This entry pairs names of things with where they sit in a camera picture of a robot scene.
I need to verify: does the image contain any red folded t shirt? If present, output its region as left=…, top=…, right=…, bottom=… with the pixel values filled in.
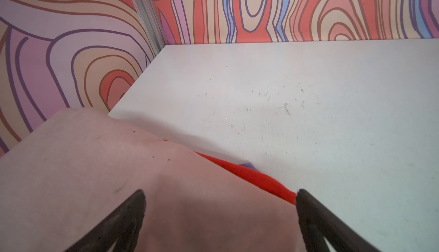
left=149, top=141, right=297, bottom=205

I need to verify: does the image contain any pink folded t shirt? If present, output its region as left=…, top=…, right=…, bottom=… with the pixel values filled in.
left=1, top=108, right=305, bottom=252

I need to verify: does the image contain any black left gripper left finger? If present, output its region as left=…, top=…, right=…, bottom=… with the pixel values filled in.
left=67, top=189, right=146, bottom=252

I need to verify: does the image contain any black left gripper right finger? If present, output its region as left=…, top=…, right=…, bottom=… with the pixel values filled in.
left=296, top=189, right=378, bottom=252

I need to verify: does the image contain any aluminium corner frame post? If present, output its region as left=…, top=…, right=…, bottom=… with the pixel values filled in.
left=132, top=0, right=166, bottom=55

